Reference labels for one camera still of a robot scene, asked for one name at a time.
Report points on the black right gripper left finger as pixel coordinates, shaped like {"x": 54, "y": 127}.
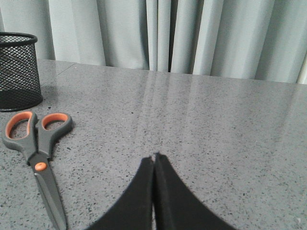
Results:
{"x": 133, "y": 210}

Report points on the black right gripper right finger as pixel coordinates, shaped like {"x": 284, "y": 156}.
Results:
{"x": 176, "y": 207}

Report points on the grey orange handled scissors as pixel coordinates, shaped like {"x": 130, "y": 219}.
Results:
{"x": 36, "y": 146}

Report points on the black mesh pen cup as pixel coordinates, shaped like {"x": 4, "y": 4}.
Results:
{"x": 19, "y": 78}

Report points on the light grey curtain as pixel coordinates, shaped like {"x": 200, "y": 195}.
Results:
{"x": 248, "y": 39}

